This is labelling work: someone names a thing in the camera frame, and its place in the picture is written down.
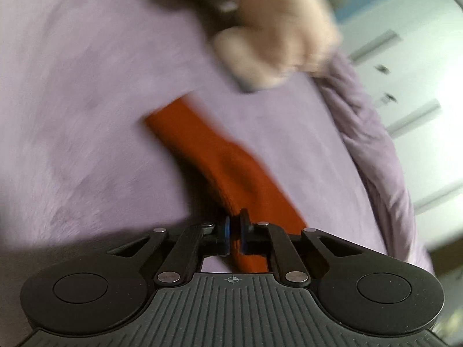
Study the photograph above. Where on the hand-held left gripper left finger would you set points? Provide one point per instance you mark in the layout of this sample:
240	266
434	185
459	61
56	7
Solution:
226	236

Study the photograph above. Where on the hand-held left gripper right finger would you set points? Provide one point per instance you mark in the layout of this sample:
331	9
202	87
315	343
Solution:
244	233

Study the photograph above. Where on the red knit sweater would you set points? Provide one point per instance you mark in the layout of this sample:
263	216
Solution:
235	166

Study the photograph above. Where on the person's right hand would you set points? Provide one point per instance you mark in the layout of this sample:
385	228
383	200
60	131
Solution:
282	25

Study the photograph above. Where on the purple duvet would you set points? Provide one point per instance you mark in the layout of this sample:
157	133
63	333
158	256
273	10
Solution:
365	133

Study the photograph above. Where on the purple bed sheet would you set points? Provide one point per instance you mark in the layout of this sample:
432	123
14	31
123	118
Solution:
90	97

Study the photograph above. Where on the white wardrobe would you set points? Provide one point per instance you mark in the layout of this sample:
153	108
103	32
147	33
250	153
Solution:
416	79

